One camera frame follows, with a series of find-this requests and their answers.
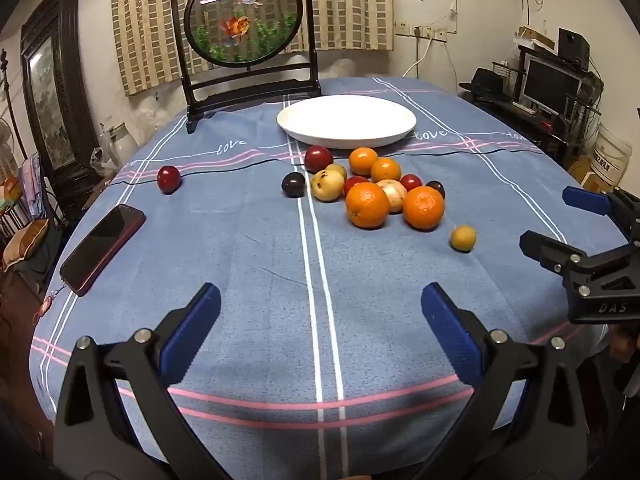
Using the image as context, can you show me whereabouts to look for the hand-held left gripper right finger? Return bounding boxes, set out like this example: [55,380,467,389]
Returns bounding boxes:
[415,282,588,480]

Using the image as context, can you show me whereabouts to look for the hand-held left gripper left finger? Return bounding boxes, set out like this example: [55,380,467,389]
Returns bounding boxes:
[52,282,231,480]

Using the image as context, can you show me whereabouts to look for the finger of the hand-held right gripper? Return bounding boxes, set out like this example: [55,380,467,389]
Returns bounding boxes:
[520,230,597,282]
[562,186,640,241]

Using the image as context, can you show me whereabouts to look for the small yellow fruit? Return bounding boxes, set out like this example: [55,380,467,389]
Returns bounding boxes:
[450,225,477,253]

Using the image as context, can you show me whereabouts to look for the large orange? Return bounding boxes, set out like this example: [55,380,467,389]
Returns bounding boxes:
[345,182,391,230]
[402,186,446,231]

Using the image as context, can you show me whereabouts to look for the pale cream fruit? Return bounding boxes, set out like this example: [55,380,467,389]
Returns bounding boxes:
[376,179,409,214]

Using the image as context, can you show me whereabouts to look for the yellow speckled pear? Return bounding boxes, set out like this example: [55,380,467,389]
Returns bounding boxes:
[311,170,346,203]

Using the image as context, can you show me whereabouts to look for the large red plum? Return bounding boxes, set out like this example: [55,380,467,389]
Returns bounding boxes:
[304,145,334,174]

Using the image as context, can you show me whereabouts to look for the white oval plate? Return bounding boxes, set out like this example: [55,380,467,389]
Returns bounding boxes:
[276,95,417,150]

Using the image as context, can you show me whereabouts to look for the person's right hand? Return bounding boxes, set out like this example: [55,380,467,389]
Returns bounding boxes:
[607,324,640,366]

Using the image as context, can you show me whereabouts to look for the white plastic bucket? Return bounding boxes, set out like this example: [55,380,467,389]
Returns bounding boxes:
[587,122,633,186]

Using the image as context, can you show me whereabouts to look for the blue striped tablecloth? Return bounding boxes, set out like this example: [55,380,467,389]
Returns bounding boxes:
[29,76,626,480]

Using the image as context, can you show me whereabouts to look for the black desk rack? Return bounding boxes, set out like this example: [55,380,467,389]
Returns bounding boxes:
[460,45,601,161]

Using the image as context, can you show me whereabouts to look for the computer monitor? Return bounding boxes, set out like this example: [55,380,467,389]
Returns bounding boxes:
[520,55,583,111]

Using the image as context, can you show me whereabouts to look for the red smartphone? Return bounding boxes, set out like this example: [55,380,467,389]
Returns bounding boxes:
[59,204,147,297]

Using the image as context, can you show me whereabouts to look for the red phone charm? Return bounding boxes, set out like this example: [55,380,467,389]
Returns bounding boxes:
[32,285,66,323]

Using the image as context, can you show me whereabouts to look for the black speaker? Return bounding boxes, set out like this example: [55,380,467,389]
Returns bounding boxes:
[557,27,591,68]

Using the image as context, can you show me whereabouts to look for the black hat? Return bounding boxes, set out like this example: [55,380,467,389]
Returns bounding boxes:
[459,67,506,96]

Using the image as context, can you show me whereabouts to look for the long cardboard box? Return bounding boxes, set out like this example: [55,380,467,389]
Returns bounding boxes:
[517,25,556,51]

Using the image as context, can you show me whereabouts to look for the brown cushion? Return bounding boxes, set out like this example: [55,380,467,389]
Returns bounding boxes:
[2,217,51,271]

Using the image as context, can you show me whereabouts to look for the white jug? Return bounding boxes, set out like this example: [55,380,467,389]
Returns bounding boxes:
[100,122,140,168]

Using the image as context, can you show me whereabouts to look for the dark wooden framed painting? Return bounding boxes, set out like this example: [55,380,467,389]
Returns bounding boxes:
[20,0,101,196]

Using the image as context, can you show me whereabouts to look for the beige checked curtain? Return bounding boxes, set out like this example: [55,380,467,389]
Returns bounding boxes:
[110,0,396,97]

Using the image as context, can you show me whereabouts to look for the round goldfish screen black stand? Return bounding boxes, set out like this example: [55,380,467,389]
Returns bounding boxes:
[169,0,322,135]

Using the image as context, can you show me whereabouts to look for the white power cable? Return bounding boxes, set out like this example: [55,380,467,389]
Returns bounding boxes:
[400,35,426,80]

